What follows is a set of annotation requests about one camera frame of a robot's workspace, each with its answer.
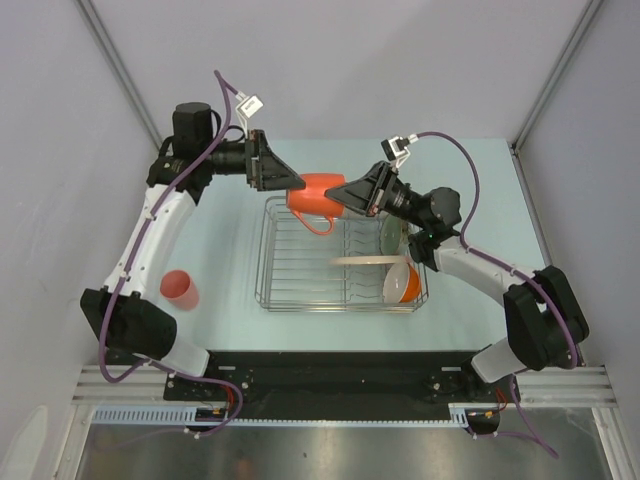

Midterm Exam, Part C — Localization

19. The metal wire dish rack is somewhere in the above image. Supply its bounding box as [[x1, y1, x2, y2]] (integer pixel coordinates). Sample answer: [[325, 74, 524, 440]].
[[255, 196, 429, 313]]

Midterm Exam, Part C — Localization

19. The pink cream tree plate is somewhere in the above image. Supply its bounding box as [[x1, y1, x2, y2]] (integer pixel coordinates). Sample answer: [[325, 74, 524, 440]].
[[329, 255, 411, 266]]

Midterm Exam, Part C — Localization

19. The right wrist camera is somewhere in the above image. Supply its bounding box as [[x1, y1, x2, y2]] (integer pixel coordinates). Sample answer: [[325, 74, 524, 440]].
[[381, 136, 411, 170]]

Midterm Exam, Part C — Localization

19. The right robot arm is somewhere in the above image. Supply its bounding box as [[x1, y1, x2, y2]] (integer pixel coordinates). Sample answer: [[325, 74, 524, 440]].
[[326, 162, 589, 401]]

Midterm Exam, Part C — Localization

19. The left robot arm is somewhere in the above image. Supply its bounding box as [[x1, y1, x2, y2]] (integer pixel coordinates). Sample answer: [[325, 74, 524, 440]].
[[80, 102, 305, 400]]

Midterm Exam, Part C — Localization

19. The pink plastic cup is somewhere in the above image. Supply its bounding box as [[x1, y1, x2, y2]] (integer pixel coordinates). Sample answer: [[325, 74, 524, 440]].
[[160, 270, 200, 311]]

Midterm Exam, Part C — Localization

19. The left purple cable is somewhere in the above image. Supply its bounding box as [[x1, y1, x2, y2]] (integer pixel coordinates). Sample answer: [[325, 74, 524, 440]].
[[97, 69, 246, 441]]

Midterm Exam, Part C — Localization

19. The white slotted cable duct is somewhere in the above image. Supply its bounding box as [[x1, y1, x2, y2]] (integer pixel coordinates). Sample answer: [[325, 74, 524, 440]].
[[92, 405, 468, 428]]

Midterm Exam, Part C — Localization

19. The orange bowl white inside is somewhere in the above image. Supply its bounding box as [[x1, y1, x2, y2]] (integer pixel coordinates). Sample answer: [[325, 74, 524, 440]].
[[382, 263, 422, 304]]

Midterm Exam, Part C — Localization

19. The orange mug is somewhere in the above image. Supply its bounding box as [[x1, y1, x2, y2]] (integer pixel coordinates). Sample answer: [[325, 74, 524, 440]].
[[286, 173, 346, 236]]

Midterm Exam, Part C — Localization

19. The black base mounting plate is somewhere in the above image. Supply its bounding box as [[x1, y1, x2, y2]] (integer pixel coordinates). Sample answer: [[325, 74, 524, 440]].
[[163, 367, 510, 402]]

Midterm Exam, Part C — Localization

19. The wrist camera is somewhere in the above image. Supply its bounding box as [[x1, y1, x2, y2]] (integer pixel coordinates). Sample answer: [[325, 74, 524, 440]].
[[381, 136, 411, 170], [235, 92, 264, 130]]

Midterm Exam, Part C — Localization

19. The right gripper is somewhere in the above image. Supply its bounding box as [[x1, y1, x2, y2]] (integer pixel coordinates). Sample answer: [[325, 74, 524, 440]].
[[324, 161, 429, 230]]

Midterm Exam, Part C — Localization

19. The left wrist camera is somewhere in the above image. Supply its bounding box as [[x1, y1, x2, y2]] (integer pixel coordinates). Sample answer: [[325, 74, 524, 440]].
[[235, 92, 264, 130]]

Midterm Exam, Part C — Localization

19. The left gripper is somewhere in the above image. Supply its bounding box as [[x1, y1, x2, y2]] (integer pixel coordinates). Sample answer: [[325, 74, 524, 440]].
[[202, 130, 305, 192]]

